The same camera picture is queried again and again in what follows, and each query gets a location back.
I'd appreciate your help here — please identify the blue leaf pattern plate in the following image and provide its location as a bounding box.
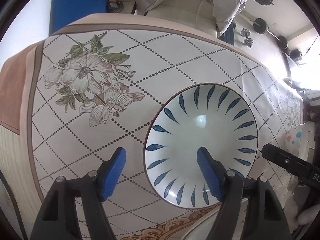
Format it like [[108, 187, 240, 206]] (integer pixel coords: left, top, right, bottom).
[[144, 83, 258, 209]]

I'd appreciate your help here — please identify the polka dot bowl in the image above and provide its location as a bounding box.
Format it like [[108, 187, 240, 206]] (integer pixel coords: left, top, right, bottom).
[[282, 123, 309, 161]]

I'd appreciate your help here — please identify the white plate at bottom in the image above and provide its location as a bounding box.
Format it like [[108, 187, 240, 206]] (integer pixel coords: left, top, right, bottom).
[[179, 197, 251, 240]]

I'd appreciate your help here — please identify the floral checked tablecloth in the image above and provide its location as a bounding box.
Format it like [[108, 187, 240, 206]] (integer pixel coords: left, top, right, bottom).
[[1, 14, 303, 239]]

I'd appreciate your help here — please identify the chrome dumbbell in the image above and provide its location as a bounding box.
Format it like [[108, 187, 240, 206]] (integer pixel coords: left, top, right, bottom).
[[240, 28, 254, 48]]

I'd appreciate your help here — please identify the black barbell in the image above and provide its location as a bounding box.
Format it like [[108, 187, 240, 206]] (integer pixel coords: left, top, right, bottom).
[[253, 18, 291, 56]]

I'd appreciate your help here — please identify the cream leather sofa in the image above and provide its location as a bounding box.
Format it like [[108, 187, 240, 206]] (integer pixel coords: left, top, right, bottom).
[[117, 0, 217, 37]]

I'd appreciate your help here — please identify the blue mat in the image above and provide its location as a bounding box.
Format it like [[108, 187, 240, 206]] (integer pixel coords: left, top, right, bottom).
[[49, 0, 106, 34]]

